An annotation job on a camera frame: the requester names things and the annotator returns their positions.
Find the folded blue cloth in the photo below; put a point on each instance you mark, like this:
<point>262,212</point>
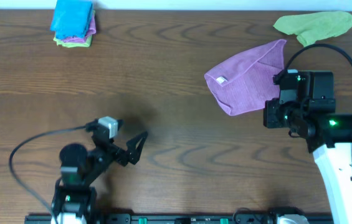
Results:
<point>71,18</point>

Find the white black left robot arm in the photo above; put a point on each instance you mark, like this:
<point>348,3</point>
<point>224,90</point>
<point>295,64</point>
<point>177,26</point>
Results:
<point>74,200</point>

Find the folded green cloth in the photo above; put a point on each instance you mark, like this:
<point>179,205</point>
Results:
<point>72,45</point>

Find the purple microfiber cloth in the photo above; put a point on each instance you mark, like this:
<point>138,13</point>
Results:
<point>244,82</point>

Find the folded purple cloth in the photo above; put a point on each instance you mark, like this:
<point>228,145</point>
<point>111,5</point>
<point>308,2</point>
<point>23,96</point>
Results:
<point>91,31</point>

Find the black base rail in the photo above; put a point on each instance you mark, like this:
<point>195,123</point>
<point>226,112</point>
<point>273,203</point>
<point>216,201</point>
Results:
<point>240,216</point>

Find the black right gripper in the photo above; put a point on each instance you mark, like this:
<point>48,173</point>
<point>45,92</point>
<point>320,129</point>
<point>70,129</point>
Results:
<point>271,113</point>

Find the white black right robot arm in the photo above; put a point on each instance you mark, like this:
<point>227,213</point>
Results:
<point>329,139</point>

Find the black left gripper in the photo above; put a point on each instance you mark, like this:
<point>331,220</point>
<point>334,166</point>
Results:
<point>121,154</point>

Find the green microfiber cloth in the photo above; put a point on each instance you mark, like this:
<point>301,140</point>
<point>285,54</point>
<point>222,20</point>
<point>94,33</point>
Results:
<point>310,28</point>

